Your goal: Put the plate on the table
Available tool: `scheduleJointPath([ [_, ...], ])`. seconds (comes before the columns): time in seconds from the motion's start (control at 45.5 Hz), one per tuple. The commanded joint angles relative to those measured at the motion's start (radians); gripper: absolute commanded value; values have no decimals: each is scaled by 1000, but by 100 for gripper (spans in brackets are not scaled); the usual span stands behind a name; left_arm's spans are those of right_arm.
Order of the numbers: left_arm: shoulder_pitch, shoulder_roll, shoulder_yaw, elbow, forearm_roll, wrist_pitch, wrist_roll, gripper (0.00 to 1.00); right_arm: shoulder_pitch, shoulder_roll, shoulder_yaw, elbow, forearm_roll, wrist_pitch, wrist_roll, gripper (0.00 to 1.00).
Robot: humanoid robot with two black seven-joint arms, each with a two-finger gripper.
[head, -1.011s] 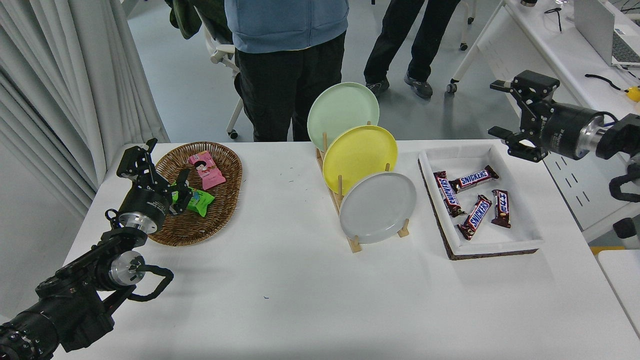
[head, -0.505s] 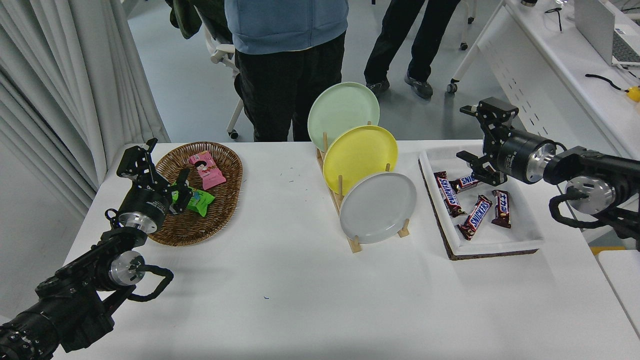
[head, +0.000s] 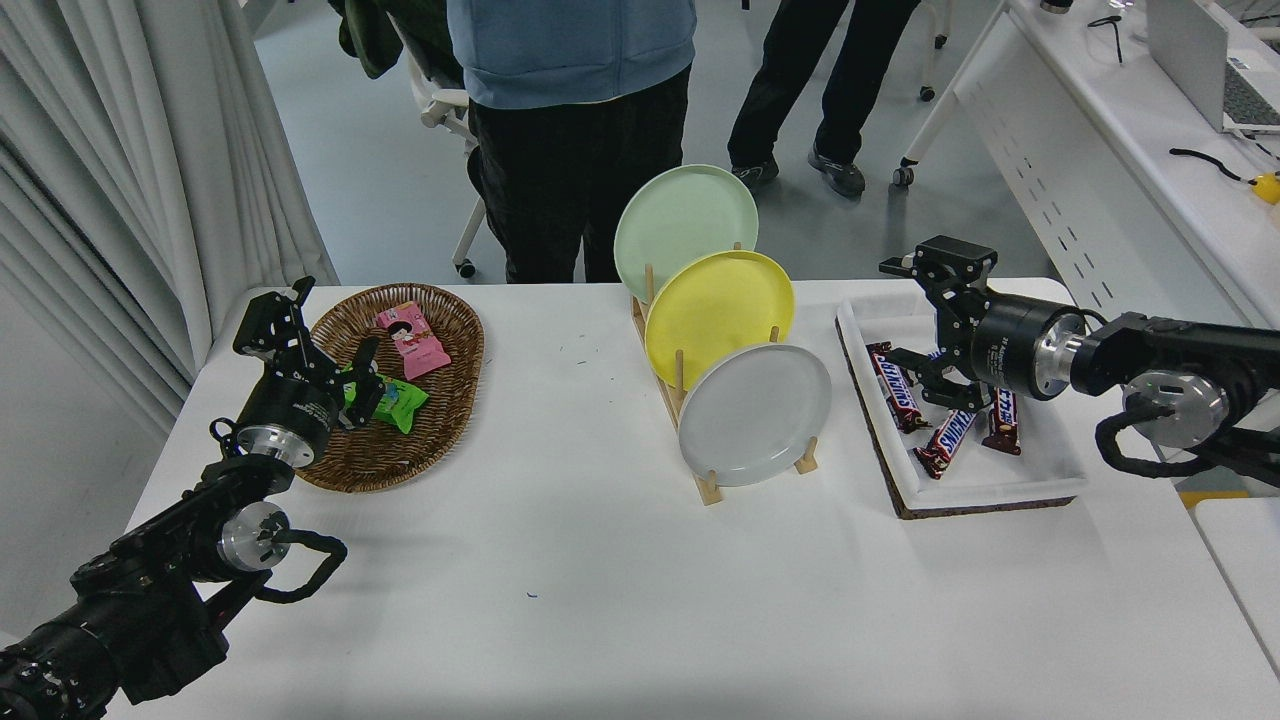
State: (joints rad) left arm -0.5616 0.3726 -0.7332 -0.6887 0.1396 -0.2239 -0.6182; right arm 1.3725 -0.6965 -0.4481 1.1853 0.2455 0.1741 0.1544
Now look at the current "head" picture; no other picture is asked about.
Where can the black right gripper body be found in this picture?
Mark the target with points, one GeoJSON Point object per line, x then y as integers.
{"type": "Point", "coordinates": [1005, 350]}

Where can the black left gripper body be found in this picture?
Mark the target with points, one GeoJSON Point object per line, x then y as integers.
{"type": "Point", "coordinates": [295, 405]}

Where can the grey plate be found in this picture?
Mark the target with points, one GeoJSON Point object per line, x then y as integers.
{"type": "Point", "coordinates": [755, 420]}

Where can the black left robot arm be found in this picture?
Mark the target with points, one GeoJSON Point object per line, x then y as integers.
{"type": "Point", "coordinates": [150, 600]}

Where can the yellow plate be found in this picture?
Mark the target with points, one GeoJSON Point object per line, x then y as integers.
{"type": "Point", "coordinates": [715, 310]}

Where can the wooden plate rack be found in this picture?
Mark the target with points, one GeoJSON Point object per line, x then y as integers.
{"type": "Point", "coordinates": [708, 490]}

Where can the pale green plate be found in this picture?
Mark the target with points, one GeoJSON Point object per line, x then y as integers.
{"type": "Point", "coordinates": [680, 220]}

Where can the green snack packet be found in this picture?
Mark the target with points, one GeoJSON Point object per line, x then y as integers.
{"type": "Point", "coordinates": [400, 400]}

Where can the pink snack packet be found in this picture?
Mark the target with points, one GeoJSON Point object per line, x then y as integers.
{"type": "Point", "coordinates": [415, 340]}

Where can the brown wicker basket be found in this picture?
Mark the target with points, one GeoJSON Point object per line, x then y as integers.
{"type": "Point", "coordinates": [440, 400]}

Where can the white tray with cork base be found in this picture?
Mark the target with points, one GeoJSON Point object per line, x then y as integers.
{"type": "Point", "coordinates": [960, 485]}

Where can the white desk with perforated panel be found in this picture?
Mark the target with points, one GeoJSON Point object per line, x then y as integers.
{"type": "Point", "coordinates": [1100, 150]}

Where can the white wheeled chair base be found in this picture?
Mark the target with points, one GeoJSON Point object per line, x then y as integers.
{"type": "Point", "coordinates": [938, 42]}

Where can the white curtain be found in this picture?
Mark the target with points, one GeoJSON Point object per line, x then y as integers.
{"type": "Point", "coordinates": [120, 150]}

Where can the person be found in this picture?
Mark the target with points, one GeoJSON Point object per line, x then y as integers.
{"type": "Point", "coordinates": [580, 150]}
{"type": "Point", "coordinates": [780, 90]}

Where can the small black object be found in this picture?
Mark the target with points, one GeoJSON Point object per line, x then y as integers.
{"type": "Point", "coordinates": [1057, 5]}

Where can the white office chair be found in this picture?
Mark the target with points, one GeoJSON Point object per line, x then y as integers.
{"type": "Point", "coordinates": [440, 100]}

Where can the dark green jacket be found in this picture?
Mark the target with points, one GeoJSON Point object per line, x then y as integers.
{"type": "Point", "coordinates": [370, 35]}

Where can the small yellow object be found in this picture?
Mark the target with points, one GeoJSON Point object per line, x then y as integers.
{"type": "Point", "coordinates": [1268, 188]}

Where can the silver laptop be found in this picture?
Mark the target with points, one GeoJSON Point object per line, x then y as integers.
{"type": "Point", "coordinates": [1190, 50]}

